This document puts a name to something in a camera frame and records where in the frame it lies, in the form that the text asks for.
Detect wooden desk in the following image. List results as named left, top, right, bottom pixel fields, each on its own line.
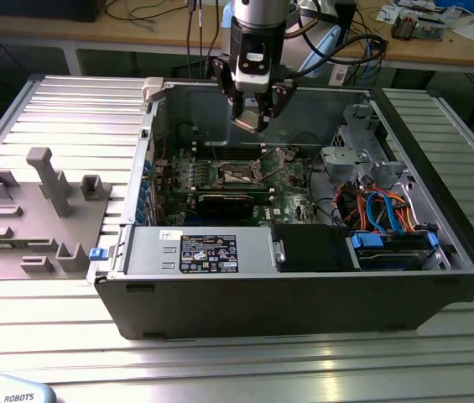
left=0, top=0, right=474, bottom=71

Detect black cable white tag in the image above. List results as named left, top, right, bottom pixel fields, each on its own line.
left=175, top=120, right=200, bottom=148

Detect blue data wire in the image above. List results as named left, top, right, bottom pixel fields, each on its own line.
left=364, top=191, right=387, bottom=235
left=381, top=191, right=404, bottom=236

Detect small metal device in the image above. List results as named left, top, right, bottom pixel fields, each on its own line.
left=413, top=14, right=448, bottom=42

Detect grey metal drive cage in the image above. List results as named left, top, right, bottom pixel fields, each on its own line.
left=319, top=102, right=421, bottom=195

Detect metal socket cover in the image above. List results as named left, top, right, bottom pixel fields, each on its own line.
left=252, top=147, right=294, bottom=181

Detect orange wire bundle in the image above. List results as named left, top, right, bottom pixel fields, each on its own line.
left=387, top=191, right=425, bottom=232

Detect black graphics card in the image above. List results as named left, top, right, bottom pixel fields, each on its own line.
left=193, top=191, right=258, bottom=220

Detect black upright box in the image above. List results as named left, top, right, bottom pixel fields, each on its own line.
left=333, top=0, right=358, bottom=48

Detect red orange power wires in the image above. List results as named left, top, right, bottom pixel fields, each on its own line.
left=331, top=183, right=367, bottom=228

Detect thick black cable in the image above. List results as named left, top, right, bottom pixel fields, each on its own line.
left=305, top=153, right=345, bottom=226

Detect grey parts rack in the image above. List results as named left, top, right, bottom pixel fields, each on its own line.
left=0, top=146, right=114, bottom=281

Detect silver CPU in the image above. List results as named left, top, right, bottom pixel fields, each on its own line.
left=232, top=109, right=265, bottom=133

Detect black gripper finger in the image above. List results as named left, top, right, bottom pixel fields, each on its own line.
left=257, top=79, right=299, bottom=133
left=212, top=53, right=246, bottom=123

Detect black PC case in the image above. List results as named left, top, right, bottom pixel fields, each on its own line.
left=92, top=76, right=474, bottom=342

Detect black RAM slot white clips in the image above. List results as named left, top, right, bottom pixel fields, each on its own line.
left=193, top=150, right=266, bottom=160
left=192, top=141, right=268, bottom=150

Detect white paper tag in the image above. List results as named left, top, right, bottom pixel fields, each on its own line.
left=327, top=56, right=353, bottom=87

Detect blue box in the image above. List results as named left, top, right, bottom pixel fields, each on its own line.
left=433, top=0, right=474, bottom=13

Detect blue disk carrier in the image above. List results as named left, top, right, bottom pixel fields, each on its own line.
left=347, top=231, right=439, bottom=272

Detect white papers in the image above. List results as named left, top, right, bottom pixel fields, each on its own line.
left=450, top=23, right=474, bottom=44

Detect pale blue teach pendant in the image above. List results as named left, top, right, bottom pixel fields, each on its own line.
left=0, top=374, right=59, bottom=403

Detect beige case release latch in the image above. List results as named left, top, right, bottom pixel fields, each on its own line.
left=141, top=76, right=167, bottom=103

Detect blue expansion card retainer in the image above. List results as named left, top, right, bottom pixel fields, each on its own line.
left=135, top=149, right=158, bottom=226

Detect grey hard disk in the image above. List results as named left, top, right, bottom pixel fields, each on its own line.
left=356, top=241, right=430, bottom=272

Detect small metal heatsink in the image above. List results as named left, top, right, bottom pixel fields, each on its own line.
left=390, top=11, right=420, bottom=42

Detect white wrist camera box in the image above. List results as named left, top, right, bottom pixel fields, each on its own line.
left=233, top=38, right=272, bottom=93

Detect green motherboard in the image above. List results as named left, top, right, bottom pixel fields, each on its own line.
left=152, top=141, right=335, bottom=230

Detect CPU socket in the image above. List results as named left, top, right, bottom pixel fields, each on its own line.
left=214, top=160, right=263, bottom=189

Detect grey power supply unit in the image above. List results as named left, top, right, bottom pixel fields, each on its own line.
left=119, top=225, right=276, bottom=277

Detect black box on desk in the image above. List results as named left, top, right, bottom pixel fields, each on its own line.
left=0, top=0, right=104, bottom=24

